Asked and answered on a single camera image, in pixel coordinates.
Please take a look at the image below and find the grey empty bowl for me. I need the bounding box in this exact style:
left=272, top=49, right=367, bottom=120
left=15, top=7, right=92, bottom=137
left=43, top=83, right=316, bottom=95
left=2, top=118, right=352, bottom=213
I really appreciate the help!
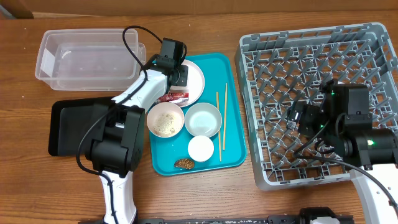
left=185, top=103, right=220, bottom=138

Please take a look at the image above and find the red snack wrapper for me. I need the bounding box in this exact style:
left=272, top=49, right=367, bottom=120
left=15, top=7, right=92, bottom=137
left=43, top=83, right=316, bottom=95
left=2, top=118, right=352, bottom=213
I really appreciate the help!
left=155, top=92, right=189, bottom=105

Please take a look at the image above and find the wooden chopstick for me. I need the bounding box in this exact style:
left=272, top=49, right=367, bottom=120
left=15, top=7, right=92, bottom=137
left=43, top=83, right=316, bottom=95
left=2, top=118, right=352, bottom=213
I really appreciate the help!
left=222, top=83, right=228, bottom=151
left=216, top=92, right=222, bottom=162

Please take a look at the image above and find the clear plastic bin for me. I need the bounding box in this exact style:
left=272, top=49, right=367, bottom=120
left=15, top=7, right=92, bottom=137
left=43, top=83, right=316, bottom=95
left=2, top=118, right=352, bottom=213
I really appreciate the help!
left=35, top=29, right=146, bottom=91

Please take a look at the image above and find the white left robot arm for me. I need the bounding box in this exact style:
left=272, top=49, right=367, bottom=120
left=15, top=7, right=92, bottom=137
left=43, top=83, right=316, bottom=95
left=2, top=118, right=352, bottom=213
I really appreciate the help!
left=78, top=63, right=189, bottom=223

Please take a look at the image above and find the white paper cup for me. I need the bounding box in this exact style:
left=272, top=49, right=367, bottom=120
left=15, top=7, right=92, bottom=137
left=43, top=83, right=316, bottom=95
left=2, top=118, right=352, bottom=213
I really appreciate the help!
left=188, top=136, right=214, bottom=162

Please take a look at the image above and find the white round plate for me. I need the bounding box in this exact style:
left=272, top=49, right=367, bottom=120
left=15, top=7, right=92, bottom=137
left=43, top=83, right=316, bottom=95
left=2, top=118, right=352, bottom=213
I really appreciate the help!
left=170, top=59, right=205, bottom=108

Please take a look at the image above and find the brown food scrap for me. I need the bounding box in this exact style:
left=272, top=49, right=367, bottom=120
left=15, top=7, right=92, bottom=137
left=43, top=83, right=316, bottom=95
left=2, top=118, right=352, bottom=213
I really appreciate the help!
left=174, top=159, right=195, bottom=170

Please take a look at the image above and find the left wooden chopstick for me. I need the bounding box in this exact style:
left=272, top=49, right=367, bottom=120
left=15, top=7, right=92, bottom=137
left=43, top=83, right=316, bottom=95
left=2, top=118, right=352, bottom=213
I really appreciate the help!
left=216, top=92, right=222, bottom=162

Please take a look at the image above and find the right wooden chopstick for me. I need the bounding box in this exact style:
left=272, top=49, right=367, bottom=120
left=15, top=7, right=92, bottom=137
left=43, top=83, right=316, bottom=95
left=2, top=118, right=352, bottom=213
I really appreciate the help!
left=222, top=83, right=228, bottom=151

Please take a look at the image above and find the grey dishwasher rack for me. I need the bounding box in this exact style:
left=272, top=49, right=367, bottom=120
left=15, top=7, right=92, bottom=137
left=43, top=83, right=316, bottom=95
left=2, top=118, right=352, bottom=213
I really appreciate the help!
left=235, top=22, right=397, bottom=191

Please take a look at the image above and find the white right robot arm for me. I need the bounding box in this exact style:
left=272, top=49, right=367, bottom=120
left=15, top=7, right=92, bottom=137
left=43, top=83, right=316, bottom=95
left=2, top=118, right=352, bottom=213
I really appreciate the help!
left=287, top=100, right=397, bottom=223

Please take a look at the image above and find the beige bowl with crumbs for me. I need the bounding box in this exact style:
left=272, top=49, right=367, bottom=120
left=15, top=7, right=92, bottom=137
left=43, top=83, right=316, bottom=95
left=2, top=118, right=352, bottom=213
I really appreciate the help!
left=147, top=102, right=185, bottom=138

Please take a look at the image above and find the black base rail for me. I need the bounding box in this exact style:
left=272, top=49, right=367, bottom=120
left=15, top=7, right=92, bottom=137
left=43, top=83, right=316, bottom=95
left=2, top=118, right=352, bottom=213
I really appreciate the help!
left=77, top=207, right=355, bottom=224

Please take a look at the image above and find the black rectangular tray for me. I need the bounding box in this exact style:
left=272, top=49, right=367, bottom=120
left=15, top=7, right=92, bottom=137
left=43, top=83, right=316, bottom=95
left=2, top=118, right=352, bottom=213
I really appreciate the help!
left=48, top=96, right=112, bottom=156

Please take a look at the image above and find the teal plastic tray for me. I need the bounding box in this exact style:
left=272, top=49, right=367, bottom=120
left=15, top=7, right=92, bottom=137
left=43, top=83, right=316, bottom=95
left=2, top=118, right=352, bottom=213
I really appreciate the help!
left=149, top=53, right=247, bottom=176

